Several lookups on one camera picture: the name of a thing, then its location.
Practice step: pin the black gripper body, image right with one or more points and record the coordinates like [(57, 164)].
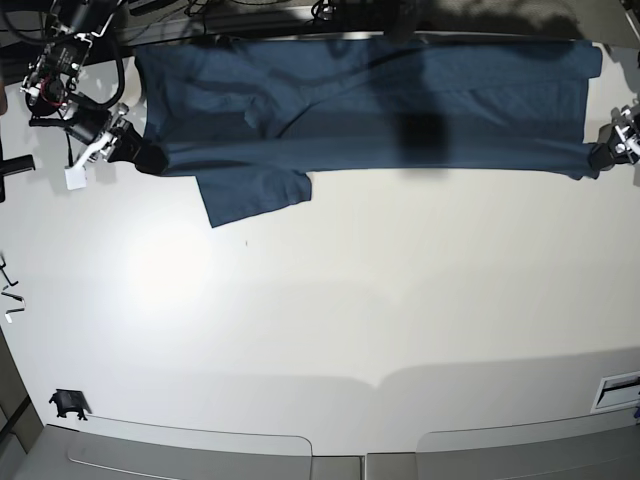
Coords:
[(604, 157)]

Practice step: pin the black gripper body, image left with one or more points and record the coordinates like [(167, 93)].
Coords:
[(81, 123)]

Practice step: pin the dark blue T-shirt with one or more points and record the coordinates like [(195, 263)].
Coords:
[(252, 121)]

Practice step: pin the person's hand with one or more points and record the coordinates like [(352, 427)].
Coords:
[(3, 98)]

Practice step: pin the black hex key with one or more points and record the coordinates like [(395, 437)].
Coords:
[(4, 273)]

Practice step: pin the silver hex key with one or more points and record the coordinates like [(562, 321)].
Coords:
[(18, 305)]

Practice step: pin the black plastic clip part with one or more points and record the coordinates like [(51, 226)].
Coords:
[(70, 401)]

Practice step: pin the grey left chair back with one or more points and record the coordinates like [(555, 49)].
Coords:
[(66, 454)]

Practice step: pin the grey chair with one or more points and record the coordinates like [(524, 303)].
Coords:
[(601, 446), (66, 454)]

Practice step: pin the grey right chair back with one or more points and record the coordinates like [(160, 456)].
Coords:
[(601, 446)]

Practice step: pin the white wrist camera, image left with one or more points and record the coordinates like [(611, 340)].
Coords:
[(75, 178)]

